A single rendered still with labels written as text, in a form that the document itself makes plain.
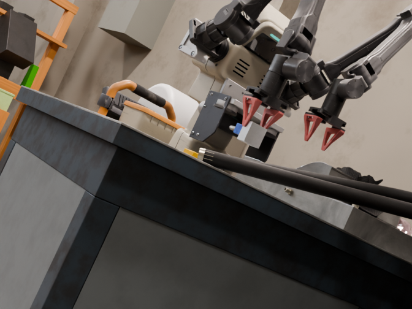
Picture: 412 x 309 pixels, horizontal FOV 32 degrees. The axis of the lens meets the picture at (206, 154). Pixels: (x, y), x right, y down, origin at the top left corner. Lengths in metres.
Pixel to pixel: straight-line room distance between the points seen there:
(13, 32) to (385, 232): 6.45
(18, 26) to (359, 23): 3.64
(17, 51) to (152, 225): 6.55
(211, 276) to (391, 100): 4.28
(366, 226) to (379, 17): 4.38
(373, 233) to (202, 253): 0.50
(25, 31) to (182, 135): 5.73
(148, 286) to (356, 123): 4.42
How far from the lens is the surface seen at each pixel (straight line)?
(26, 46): 7.85
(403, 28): 2.37
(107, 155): 1.22
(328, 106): 2.11
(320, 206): 1.70
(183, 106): 5.74
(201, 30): 2.22
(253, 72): 2.36
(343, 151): 5.56
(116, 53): 8.23
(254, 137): 1.83
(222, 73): 2.28
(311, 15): 1.93
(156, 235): 1.26
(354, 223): 1.63
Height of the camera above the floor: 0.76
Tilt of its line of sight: 2 degrees up
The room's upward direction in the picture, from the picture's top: 25 degrees clockwise
